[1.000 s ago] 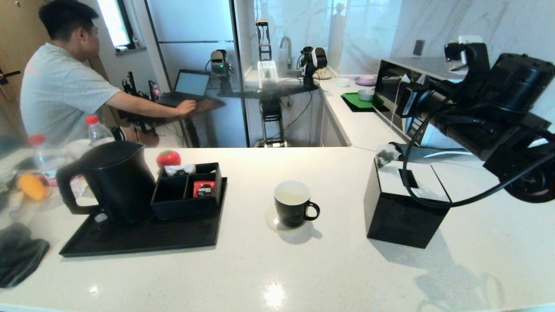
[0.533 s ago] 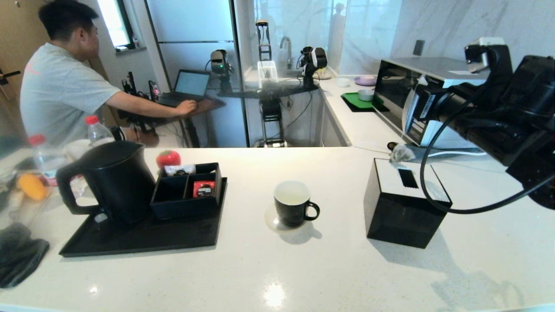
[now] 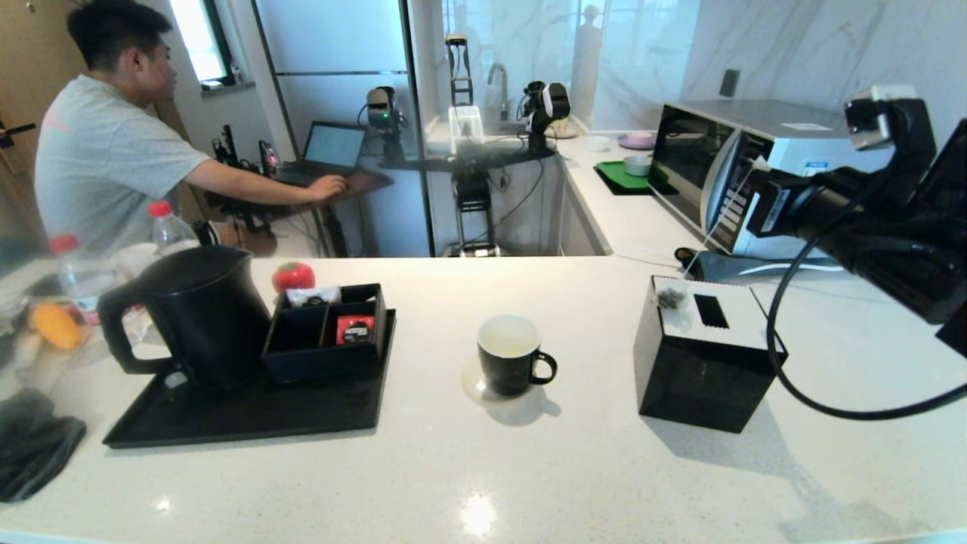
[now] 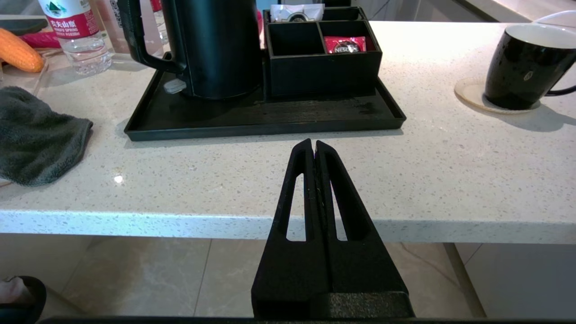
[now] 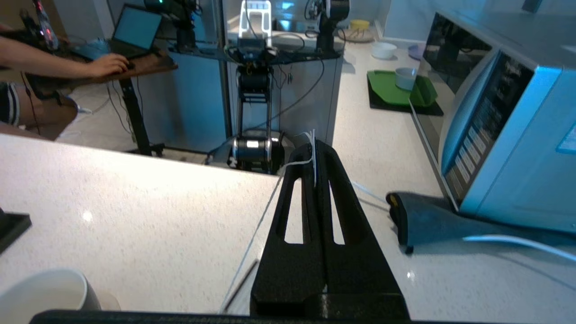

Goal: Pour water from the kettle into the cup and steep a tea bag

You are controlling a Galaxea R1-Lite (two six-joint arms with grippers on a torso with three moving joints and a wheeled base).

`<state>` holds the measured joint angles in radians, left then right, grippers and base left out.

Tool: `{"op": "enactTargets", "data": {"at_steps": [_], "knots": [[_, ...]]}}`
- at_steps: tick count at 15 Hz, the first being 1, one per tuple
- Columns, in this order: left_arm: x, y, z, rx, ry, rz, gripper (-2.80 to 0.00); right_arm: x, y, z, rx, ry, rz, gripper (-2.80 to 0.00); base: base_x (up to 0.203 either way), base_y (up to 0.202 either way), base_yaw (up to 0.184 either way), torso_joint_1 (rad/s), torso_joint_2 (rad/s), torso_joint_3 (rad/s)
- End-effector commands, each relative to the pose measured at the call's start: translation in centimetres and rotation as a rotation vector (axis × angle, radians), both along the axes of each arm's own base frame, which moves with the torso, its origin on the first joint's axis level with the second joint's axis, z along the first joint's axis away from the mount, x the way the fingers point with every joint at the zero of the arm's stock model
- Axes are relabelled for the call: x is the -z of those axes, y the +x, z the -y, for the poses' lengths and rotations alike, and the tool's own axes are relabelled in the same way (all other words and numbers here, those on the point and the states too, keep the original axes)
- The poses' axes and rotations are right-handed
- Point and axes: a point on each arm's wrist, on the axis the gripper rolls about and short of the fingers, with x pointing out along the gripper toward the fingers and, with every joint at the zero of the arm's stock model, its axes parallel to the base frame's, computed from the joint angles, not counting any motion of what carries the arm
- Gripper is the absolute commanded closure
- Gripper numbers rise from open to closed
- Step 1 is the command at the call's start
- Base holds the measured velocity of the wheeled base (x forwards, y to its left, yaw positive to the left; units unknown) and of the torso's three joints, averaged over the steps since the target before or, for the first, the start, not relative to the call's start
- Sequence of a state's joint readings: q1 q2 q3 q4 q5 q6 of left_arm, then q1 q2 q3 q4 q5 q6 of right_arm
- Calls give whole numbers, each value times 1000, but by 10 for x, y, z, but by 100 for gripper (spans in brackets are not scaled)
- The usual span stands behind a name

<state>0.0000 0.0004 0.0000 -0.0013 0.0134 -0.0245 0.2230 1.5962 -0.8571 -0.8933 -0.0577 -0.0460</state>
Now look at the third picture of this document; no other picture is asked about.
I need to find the black upright frame device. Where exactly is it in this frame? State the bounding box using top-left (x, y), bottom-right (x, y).
top-left (445, 33), bottom-right (474, 107)

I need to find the clear packet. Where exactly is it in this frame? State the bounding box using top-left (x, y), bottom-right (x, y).
top-left (654, 155), bottom-right (771, 312)

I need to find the chrome kitchen faucet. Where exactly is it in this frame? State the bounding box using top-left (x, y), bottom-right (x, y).
top-left (487, 63), bottom-right (511, 123)

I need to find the red coffee sachet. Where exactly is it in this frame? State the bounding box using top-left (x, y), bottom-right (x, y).
top-left (334, 317), bottom-right (376, 348)

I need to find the window with dark frame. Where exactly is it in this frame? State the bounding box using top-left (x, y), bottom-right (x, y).
top-left (166, 0), bottom-right (236, 93)

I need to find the clear water bottle red cap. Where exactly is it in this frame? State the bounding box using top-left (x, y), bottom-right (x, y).
top-left (50, 233), bottom-right (152, 348)
top-left (147, 200), bottom-right (202, 256)

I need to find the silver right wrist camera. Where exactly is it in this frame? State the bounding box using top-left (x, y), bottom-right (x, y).
top-left (845, 85), bottom-right (919, 152)

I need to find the black laptop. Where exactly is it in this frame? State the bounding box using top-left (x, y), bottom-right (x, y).
top-left (276, 121), bottom-right (369, 187)

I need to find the black teleoperation rig stand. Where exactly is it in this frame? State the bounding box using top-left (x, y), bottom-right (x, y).
top-left (378, 144), bottom-right (558, 258)

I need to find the silver refrigerator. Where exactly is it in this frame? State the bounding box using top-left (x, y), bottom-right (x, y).
top-left (249, 0), bottom-right (436, 258)

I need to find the black rectangular serving tray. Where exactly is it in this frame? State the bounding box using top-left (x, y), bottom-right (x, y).
top-left (103, 308), bottom-right (398, 450)

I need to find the dark grey folded cloth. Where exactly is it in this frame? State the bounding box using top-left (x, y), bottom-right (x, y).
top-left (0, 388), bottom-right (88, 503)

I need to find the black mug white inside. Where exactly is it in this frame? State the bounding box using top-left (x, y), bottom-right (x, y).
top-left (477, 314), bottom-right (558, 398)

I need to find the person in grey t-shirt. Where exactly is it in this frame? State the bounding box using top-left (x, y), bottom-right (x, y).
top-left (34, 0), bottom-right (348, 258)

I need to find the black handheld teleoperation rig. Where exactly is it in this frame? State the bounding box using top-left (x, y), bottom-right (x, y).
top-left (205, 125), bottom-right (284, 231)

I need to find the white wire rack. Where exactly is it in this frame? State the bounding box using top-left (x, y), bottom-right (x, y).
top-left (448, 106), bottom-right (485, 154)

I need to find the black electric kettle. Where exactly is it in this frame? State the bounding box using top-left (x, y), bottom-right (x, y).
top-left (97, 244), bottom-right (271, 396)

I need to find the black tissue box white lid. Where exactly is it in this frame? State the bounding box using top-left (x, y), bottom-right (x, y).
top-left (633, 276), bottom-right (789, 434)

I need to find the black compartment organizer box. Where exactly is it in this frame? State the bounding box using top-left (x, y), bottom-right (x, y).
top-left (261, 283), bottom-right (391, 383)

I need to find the silver microwave oven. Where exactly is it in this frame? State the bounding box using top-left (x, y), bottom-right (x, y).
top-left (651, 99), bottom-right (931, 260)

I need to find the red tomato-shaped timer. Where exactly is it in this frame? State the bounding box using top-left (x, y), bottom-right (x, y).
top-left (272, 261), bottom-right (317, 295)

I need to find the white power cable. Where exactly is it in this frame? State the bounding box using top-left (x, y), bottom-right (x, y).
top-left (738, 259), bottom-right (845, 277)

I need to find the green plastic tray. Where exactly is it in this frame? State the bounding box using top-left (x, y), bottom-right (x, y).
top-left (593, 160), bottom-right (678, 197)

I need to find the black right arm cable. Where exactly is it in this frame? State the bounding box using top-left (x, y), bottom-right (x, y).
top-left (766, 174), bottom-right (967, 421)

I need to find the white kitchen cabinet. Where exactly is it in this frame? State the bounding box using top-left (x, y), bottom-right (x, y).
top-left (544, 155), bottom-right (614, 258)

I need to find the orange round object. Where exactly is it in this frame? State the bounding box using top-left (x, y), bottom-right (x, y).
top-left (30, 304), bottom-right (82, 351)

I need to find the black leader arm with cables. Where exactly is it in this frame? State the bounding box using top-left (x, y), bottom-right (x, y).
top-left (521, 80), bottom-right (572, 153)

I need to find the round translucent coaster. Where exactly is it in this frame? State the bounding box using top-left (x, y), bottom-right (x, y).
top-left (462, 355), bottom-right (530, 406)

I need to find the white tea bag packet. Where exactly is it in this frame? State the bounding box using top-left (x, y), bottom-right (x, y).
top-left (286, 288), bottom-right (341, 309)

